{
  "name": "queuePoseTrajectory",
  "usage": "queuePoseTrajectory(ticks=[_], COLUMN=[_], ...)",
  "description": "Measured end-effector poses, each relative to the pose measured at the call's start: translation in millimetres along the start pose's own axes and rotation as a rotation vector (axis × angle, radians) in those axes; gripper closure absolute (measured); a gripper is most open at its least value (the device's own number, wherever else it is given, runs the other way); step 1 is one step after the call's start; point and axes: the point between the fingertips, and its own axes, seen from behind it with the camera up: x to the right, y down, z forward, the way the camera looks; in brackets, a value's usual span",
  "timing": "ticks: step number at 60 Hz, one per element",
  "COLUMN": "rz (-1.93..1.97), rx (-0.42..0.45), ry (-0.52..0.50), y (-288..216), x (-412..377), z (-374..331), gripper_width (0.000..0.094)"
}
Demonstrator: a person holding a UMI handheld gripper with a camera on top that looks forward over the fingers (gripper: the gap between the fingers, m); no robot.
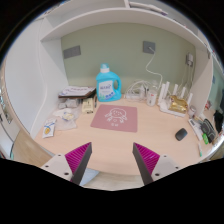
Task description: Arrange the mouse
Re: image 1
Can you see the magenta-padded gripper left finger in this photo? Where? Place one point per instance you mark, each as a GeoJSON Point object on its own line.
{"type": "Point", "coordinates": [77, 156]}

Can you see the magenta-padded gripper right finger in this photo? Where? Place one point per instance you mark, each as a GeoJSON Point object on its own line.
{"type": "Point", "coordinates": [148, 158]}

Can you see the black computer mouse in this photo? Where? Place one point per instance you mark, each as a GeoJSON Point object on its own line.
{"type": "Point", "coordinates": [181, 134]}

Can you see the pink printed mouse pad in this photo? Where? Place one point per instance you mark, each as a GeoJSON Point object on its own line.
{"type": "Point", "coordinates": [115, 118]}

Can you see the small white yellow packet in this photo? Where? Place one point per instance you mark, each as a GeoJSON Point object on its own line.
{"type": "Point", "coordinates": [49, 128]}

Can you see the clear plastic snack bag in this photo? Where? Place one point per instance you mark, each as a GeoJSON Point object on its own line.
{"type": "Point", "coordinates": [66, 117]}

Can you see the small yellow box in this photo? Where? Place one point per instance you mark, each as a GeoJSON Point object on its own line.
{"type": "Point", "coordinates": [88, 106]}

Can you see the grey foil packets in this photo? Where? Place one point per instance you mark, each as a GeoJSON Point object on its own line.
{"type": "Point", "coordinates": [68, 103]}

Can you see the white router with antennas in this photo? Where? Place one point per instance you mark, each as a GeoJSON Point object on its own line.
{"type": "Point", "coordinates": [164, 106]}

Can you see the white remote control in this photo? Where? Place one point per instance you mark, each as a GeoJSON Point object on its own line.
{"type": "Point", "coordinates": [195, 129]}

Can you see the black pen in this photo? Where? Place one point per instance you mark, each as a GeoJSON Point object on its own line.
{"type": "Point", "coordinates": [95, 101]}

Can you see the green packet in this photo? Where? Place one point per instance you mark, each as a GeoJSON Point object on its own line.
{"type": "Point", "coordinates": [205, 138]}

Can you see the clear plastic bottle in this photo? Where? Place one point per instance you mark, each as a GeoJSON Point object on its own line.
{"type": "Point", "coordinates": [152, 97]}

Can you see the gold foil bag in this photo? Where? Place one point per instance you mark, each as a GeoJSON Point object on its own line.
{"type": "Point", "coordinates": [178, 104]}

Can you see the white power strip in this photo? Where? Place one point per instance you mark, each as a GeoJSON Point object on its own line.
{"type": "Point", "coordinates": [133, 97]}

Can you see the small white jar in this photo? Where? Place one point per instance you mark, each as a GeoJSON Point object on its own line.
{"type": "Point", "coordinates": [192, 111]}

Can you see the grey green-trimmed pouch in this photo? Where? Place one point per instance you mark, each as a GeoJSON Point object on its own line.
{"type": "Point", "coordinates": [208, 130]}

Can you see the blue detergent bottle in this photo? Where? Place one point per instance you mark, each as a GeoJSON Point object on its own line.
{"type": "Point", "coordinates": [107, 87]}

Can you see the black bag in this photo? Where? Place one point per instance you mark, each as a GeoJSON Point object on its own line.
{"type": "Point", "coordinates": [218, 120]}

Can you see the blank grey wall plate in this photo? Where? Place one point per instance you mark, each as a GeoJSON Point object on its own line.
{"type": "Point", "coordinates": [72, 52]}

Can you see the white wall charger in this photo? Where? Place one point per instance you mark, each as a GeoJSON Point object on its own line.
{"type": "Point", "coordinates": [189, 59]}

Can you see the grey wall socket plate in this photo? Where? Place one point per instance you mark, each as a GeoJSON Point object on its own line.
{"type": "Point", "coordinates": [147, 45]}

